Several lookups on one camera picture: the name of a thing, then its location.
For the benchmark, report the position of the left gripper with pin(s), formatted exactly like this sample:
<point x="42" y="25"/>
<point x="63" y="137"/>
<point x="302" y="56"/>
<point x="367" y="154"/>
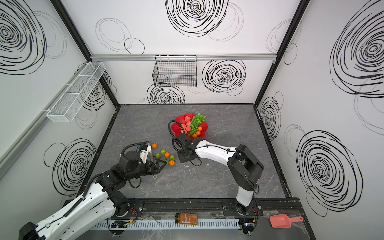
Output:
<point x="151" y="171"/>

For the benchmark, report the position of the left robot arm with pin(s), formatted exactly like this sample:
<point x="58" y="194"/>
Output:
<point x="100" y="200"/>

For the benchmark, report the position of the white wire shelf basket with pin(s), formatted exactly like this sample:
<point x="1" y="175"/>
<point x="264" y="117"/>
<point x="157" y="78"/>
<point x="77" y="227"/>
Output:
<point x="83" y="92"/>

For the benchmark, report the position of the red flower-shaped bowl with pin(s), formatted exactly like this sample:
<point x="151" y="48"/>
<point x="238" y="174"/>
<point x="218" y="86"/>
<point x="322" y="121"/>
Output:
<point x="177" y="127"/>

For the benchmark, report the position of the green grape bunch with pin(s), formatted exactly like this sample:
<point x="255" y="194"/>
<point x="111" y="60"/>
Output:
<point x="197" y="121"/>

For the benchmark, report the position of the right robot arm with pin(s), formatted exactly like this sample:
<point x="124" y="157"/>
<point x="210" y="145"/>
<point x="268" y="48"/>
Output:
<point x="244" y="166"/>

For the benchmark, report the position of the white cable duct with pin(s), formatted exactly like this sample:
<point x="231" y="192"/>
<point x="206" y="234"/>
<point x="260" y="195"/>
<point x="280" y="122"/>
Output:
<point x="203" y="224"/>

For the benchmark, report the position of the black wire basket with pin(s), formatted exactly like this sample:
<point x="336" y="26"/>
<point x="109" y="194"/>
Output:
<point x="175" y="70"/>

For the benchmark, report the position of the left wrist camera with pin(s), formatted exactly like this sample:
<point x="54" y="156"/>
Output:
<point x="146" y="153"/>

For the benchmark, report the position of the pink plastic scoop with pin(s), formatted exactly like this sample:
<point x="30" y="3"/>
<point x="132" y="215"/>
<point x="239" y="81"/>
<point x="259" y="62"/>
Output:
<point x="283" y="221"/>

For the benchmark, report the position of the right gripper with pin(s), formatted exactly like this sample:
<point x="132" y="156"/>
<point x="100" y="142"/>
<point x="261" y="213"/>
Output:
<point x="182" y="158"/>

